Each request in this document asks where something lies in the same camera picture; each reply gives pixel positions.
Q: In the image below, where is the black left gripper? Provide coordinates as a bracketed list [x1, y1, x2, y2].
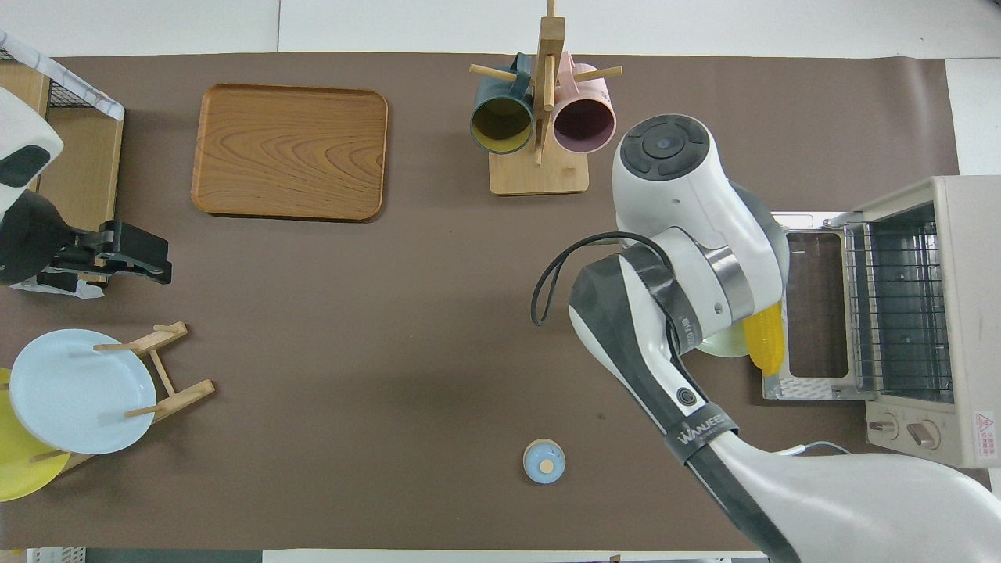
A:
[43, 221, 173, 285]

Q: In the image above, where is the pale green plate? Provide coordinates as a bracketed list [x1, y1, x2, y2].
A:
[694, 323, 753, 360]

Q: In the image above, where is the yellow corn cob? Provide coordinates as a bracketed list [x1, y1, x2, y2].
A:
[743, 303, 784, 377]

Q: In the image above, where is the beige toaster oven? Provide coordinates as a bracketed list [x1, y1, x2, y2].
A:
[762, 175, 1001, 470]

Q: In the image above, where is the white plastic sheet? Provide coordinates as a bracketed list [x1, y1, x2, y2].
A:
[8, 278, 106, 300]

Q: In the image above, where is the wooden shelf box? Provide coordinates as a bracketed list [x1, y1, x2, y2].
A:
[0, 61, 124, 284]

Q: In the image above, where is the wooden plate rack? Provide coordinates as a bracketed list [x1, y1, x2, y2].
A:
[30, 321, 216, 474]

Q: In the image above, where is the light blue plate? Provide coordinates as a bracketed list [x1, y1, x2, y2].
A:
[9, 328, 157, 456]

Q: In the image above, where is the wooden serving tray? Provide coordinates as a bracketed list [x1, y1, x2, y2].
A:
[191, 84, 389, 223]

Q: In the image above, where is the white marbled sheet strip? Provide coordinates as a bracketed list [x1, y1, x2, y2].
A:
[0, 31, 125, 122]

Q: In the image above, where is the brown table cover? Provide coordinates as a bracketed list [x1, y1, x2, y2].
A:
[0, 53, 998, 552]

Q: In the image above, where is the yellow plate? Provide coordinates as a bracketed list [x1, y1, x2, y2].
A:
[0, 368, 71, 503]

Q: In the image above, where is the dark blue mug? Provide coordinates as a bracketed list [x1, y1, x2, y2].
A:
[469, 53, 536, 156]

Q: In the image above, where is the wooden mug tree stand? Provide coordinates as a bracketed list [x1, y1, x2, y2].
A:
[469, 0, 624, 196]

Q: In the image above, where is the small blue lid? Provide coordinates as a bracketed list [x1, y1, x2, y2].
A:
[522, 439, 567, 485]

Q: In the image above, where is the pink mug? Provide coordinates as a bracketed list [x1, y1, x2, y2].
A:
[552, 53, 618, 155]

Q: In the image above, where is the red warning sticker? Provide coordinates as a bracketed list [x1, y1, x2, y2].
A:
[974, 411, 999, 459]

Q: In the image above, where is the black wire mesh basket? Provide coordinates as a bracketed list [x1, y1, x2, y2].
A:
[0, 47, 102, 110]

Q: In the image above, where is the thin white cable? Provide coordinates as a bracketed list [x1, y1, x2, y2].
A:
[770, 440, 855, 457]

